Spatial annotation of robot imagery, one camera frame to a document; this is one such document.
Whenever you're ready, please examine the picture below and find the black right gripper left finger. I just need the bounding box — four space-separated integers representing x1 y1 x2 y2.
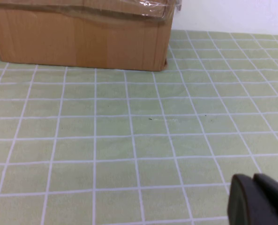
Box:
227 173 278 225

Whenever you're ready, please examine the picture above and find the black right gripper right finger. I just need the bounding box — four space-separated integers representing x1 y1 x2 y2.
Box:
253 172 278 225

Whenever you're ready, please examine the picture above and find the green checkered tablecloth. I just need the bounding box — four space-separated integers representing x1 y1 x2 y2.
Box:
0 30 278 225

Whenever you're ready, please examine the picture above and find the cardboard box with taped flap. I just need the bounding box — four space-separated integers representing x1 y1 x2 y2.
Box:
0 0 183 72

